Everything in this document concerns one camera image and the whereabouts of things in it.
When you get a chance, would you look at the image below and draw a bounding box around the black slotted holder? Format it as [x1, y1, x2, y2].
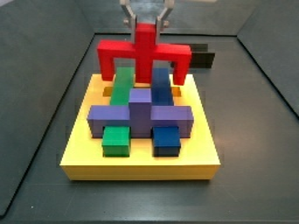
[190, 44, 214, 68]

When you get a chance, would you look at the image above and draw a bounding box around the red E-shaped block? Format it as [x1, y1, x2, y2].
[97, 23, 192, 86]

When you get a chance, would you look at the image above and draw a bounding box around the purple cross block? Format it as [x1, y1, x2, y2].
[86, 88, 193, 138]

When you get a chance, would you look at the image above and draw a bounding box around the blue long bar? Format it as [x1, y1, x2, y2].
[150, 68, 181, 157]

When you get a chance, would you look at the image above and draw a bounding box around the green long bar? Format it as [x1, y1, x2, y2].
[101, 67, 134, 157]

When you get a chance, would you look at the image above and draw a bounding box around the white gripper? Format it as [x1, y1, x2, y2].
[118, 0, 217, 40]

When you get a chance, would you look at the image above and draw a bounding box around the yellow base board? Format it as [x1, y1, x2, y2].
[59, 74, 220, 180]

